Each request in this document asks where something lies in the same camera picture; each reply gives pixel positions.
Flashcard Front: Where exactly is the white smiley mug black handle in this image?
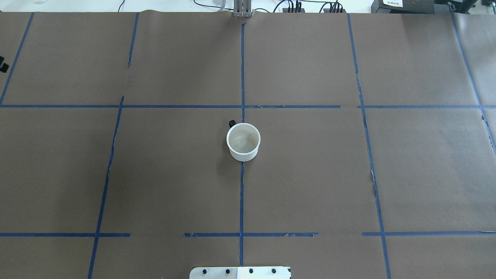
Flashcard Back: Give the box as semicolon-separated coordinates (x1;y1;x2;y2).
226;120;262;162

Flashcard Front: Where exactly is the orange black connector board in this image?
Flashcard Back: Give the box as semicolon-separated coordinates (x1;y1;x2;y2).
319;1;346;14
281;0;305;14

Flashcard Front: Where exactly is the black box under laptop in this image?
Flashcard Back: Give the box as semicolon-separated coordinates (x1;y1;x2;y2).
370;0;435;14

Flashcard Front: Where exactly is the aluminium frame post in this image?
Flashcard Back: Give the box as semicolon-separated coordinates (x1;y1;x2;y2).
233;0;253;18

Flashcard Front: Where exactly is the white pedestal column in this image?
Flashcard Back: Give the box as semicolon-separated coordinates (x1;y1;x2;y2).
189;266;292;279

